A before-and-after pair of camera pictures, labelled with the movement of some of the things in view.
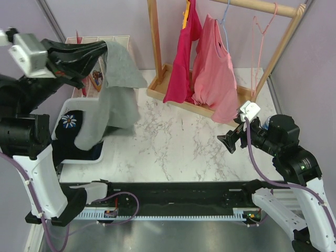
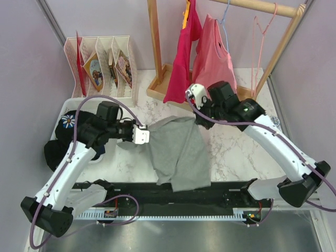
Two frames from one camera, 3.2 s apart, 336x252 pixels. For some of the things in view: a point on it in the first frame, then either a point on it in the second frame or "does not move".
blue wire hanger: x=223 y=24 does not move
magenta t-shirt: x=179 y=89 does not move
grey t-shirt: x=118 y=111 → x=178 y=144
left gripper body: x=64 y=70 → x=124 y=130
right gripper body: x=259 y=136 → x=210 y=109
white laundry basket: x=79 y=104 does not move
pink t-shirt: x=214 y=77 does not move
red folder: x=85 y=80 does not move
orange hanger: x=185 y=14 does not move
